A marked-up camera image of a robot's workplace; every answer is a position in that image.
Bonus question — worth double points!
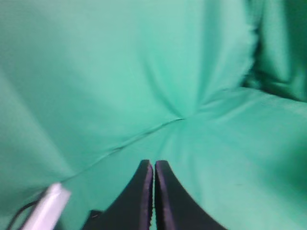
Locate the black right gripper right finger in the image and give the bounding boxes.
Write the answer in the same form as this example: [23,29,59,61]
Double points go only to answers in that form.
[154,161,225,230]

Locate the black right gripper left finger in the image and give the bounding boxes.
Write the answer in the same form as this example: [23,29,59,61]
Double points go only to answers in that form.
[83,160,154,230]

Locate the green cloth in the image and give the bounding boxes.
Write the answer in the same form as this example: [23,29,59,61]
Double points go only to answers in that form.
[0,0,307,230]

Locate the white drawer cabinet frame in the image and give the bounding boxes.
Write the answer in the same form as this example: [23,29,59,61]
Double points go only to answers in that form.
[21,183,71,230]

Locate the black cable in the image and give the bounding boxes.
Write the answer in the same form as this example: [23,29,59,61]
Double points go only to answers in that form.
[7,200,40,230]

